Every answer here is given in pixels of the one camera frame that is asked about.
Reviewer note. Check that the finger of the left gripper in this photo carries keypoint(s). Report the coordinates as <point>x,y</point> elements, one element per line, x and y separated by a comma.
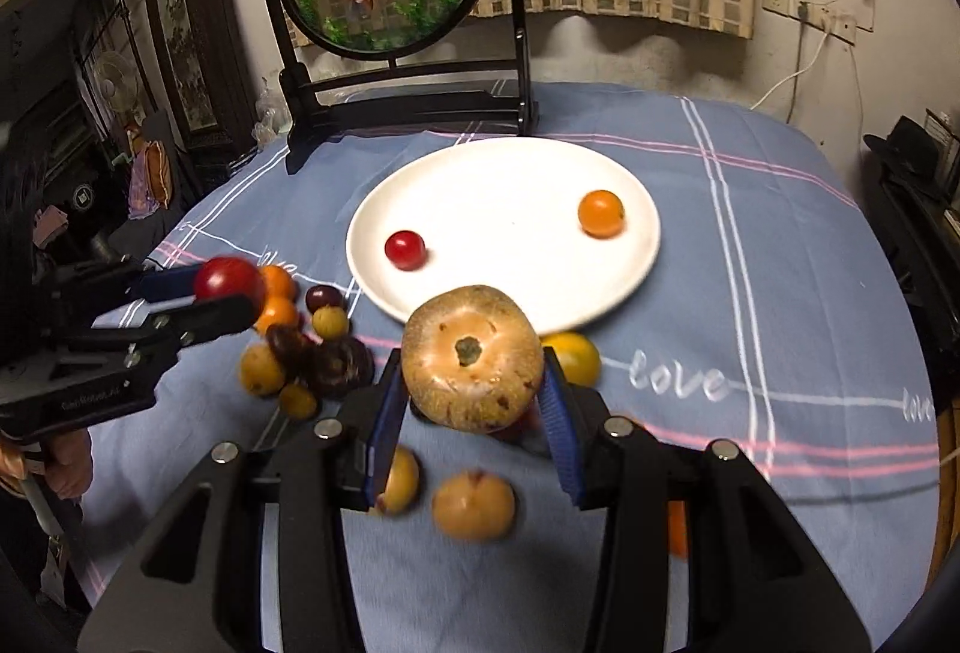
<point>180,327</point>
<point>161,285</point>

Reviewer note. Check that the round goldfish screen stand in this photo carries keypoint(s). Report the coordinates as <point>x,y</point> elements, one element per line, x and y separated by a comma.
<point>390,8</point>

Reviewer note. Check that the tan round fruit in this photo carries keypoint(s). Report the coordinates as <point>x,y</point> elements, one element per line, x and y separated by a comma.
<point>402,485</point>
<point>474,506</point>

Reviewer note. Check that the small yellow-green longan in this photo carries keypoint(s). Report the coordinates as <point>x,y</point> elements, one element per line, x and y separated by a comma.
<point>297,403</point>

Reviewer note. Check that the white oval plate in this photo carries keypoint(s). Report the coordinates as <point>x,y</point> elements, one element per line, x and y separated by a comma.
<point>503,212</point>

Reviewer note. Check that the person left hand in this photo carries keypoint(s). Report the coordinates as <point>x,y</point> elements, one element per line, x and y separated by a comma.
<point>70,472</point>

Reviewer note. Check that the red cherry tomato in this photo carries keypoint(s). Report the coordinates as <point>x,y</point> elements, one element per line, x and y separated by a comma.
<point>406,250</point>

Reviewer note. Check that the big red plum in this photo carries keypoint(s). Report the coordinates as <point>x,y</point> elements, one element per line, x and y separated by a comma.
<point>225,276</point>

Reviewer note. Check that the small orange mandarin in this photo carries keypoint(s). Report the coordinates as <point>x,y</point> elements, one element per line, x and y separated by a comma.
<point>277,312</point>

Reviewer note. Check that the wall power strip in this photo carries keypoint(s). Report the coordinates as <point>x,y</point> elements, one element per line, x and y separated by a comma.
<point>821,16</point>

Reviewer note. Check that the black hat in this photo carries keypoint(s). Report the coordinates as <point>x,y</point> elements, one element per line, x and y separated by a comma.
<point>908,148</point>

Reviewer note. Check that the framed painting dark wood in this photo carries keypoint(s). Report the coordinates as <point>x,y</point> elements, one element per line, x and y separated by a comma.
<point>204,71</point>

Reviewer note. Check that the small yellow fruit back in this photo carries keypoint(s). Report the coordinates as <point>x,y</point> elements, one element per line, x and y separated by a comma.
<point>330,323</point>

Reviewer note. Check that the small dark plum back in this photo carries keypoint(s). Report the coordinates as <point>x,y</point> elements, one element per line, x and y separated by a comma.
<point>322,296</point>

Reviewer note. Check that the large dark mangosteen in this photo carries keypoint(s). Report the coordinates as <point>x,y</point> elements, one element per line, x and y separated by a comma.
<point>338,367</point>

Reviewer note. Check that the electric fan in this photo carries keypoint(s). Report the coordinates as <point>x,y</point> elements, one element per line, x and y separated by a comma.
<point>118,83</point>

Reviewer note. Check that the pale yellow round fruit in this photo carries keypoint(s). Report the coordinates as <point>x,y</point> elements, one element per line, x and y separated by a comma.
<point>260,372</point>

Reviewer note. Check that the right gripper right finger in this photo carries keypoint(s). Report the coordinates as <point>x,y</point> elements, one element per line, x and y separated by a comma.
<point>756,582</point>

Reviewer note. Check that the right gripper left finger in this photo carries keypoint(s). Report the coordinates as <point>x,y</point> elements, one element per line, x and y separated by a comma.
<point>192,582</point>

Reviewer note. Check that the orange kumquat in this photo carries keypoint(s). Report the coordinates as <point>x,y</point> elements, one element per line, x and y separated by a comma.
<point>601,214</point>

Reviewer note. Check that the large orange mandarin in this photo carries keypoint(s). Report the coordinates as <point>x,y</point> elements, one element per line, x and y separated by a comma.
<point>278,282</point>

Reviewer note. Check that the yellow-green orange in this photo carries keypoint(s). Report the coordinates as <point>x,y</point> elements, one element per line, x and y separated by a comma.
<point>580,361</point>

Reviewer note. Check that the large tan passion fruit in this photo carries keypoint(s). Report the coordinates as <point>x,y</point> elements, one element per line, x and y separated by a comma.
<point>471,360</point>

